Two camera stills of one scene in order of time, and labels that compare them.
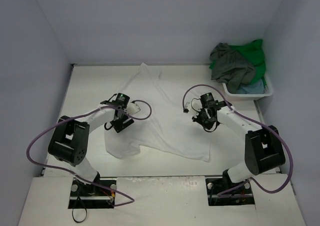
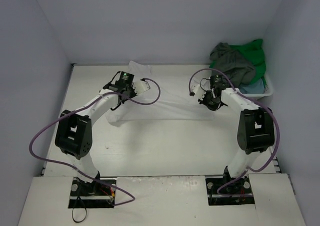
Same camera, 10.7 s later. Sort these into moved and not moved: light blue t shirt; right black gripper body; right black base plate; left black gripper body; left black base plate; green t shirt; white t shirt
Moved: left black gripper body; white t shirt; right black gripper body
Not moved: light blue t shirt; green t shirt; right black base plate; left black base plate
